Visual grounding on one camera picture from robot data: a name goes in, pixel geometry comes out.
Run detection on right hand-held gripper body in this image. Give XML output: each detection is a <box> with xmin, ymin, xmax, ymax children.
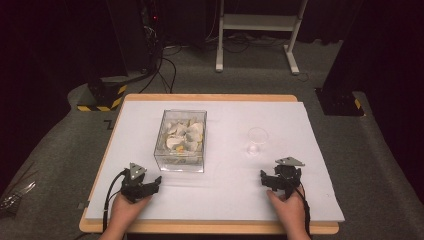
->
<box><xmin>266</xmin><ymin>156</ymin><xmax>306</xmax><ymax>200</ymax></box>

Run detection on clear plastic cup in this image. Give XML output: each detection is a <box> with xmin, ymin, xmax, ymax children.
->
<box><xmin>246</xmin><ymin>126</ymin><xmax>270</xmax><ymax>157</ymax></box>

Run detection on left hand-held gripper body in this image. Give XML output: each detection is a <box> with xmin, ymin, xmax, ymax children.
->
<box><xmin>119</xmin><ymin>162</ymin><xmax>158</xmax><ymax>204</ymax></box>

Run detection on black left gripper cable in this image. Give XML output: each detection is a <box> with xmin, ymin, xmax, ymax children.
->
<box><xmin>102</xmin><ymin>168</ymin><xmax>130</xmax><ymax>233</ymax></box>

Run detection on white metal stand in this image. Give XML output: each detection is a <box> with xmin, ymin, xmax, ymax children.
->
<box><xmin>215</xmin><ymin>0</ymin><xmax>310</xmax><ymax>76</ymax></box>

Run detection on person's left hand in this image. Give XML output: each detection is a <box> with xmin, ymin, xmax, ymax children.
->
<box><xmin>107</xmin><ymin>192</ymin><xmax>153</xmax><ymax>233</ymax></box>

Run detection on black floor cables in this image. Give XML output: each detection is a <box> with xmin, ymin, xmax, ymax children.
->
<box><xmin>138</xmin><ymin>44</ymin><xmax>178</xmax><ymax>95</ymax></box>

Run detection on pile of white tea bags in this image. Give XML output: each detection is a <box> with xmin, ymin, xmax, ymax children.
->
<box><xmin>165</xmin><ymin>118</ymin><xmax>205</xmax><ymax>155</ymax></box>

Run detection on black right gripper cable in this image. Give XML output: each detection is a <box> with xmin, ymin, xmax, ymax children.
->
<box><xmin>294</xmin><ymin>182</ymin><xmax>313</xmax><ymax>240</ymax></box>

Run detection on black yellow striped stand base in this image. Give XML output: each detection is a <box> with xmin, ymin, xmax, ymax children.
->
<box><xmin>76</xmin><ymin>75</ymin><xmax>129</xmax><ymax>113</ymax></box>

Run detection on white table mat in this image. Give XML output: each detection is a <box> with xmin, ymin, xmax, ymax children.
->
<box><xmin>84</xmin><ymin>100</ymin><xmax>346</xmax><ymax>223</ymax></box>

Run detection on black equipment tower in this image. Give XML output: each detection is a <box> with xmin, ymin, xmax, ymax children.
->
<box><xmin>105</xmin><ymin>0</ymin><xmax>165</xmax><ymax>77</ymax></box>

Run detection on clear plastic box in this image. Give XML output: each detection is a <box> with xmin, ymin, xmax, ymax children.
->
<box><xmin>153</xmin><ymin>109</ymin><xmax>208</xmax><ymax>174</ymax></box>

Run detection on shiny clear plastic wrap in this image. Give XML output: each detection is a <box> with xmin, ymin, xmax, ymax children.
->
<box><xmin>0</xmin><ymin>162</ymin><xmax>38</xmax><ymax>215</ymax></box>

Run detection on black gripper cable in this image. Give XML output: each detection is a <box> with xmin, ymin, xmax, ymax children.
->
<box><xmin>102</xmin><ymin>168</ymin><xmax>130</xmax><ymax>233</ymax></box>
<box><xmin>294</xmin><ymin>182</ymin><xmax>313</xmax><ymax>240</ymax></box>

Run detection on person's right hand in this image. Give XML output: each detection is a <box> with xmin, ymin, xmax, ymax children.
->
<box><xmin>266</xmin><ymin>185</ymin><xmax>307</xmax><ymax>233</ymax></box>

